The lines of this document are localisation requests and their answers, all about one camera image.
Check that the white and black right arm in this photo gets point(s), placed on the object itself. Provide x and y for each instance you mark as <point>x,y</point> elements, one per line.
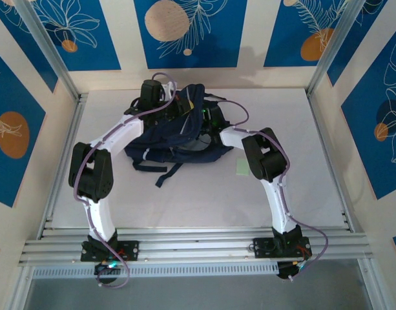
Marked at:
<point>278,200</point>

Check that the aluminium mounting rail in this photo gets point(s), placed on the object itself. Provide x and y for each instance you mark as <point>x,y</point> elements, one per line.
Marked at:
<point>191,247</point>

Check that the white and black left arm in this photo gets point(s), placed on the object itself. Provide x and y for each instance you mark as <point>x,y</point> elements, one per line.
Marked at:
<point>120,132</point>

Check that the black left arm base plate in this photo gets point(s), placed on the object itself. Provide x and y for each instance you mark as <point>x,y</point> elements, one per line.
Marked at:
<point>130,250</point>

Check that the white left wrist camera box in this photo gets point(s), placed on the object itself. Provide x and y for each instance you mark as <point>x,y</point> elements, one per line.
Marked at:
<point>168,90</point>

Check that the aluminium frame post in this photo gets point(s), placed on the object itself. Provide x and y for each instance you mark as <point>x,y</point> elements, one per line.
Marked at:
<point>333,48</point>
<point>46,48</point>

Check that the green sticky note pad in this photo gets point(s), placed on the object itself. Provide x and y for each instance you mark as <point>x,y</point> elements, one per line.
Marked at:
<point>241,167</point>

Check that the black connector board with LED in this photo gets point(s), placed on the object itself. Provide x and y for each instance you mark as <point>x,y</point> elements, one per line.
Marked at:
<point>286,271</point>
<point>105,272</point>

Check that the navy blue backpack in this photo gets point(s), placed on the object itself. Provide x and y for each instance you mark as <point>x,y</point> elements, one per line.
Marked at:
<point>172,151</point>

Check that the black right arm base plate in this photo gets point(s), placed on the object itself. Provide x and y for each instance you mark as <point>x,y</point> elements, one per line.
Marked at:
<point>264,248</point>

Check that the aluminium side rail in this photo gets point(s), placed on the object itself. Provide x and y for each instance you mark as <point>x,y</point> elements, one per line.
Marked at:
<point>68,129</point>
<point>333,168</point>

